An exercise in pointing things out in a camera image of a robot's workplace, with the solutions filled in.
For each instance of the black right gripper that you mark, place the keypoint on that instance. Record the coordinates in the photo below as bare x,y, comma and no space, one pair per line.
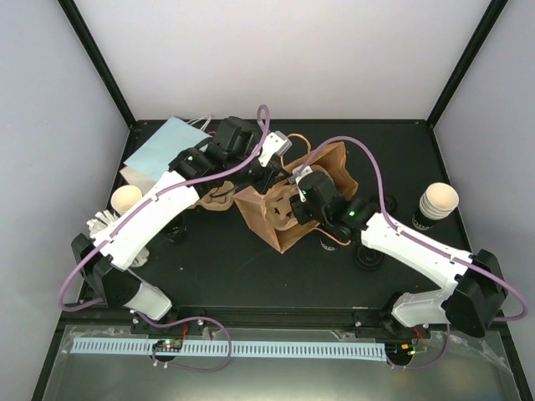
301,216

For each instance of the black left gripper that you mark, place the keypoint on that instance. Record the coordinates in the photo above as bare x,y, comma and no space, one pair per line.
272,176

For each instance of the single brown pulp carrier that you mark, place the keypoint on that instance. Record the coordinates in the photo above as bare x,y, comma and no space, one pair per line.
278,208

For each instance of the single black sleeved cup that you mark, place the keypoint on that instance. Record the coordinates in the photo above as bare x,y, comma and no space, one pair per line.
328,244

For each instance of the brown paper bag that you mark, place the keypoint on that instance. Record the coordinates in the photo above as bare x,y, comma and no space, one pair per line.
331,161

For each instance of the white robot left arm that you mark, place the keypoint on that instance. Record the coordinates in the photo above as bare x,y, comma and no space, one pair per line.
239,152

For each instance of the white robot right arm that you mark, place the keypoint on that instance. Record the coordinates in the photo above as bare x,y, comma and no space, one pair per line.
466,296

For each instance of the black coffee cup lid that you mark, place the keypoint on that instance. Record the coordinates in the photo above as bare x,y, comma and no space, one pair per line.
368,260

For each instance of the brown pulp cup carrier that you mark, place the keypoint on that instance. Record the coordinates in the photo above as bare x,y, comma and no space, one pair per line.
216,201

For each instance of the black lid stack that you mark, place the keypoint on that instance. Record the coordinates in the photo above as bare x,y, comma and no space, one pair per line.
390,203

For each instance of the light blue paper bag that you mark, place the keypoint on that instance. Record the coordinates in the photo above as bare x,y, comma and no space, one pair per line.
154,156

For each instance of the right paper cup stack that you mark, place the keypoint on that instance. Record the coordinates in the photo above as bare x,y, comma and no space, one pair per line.
437,202

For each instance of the paper cup stack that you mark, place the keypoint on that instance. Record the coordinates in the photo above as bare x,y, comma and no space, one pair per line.
124,198
437,202

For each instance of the left paper cup stack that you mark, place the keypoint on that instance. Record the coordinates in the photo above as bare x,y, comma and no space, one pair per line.
124,198

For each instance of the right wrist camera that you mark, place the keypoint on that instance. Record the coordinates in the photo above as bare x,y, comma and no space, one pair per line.
298,173

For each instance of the black aluminium rail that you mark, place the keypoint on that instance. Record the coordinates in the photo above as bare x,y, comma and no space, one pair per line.
192,320

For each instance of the light blue cable duct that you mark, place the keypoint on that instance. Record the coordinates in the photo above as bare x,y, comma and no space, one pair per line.
236,349

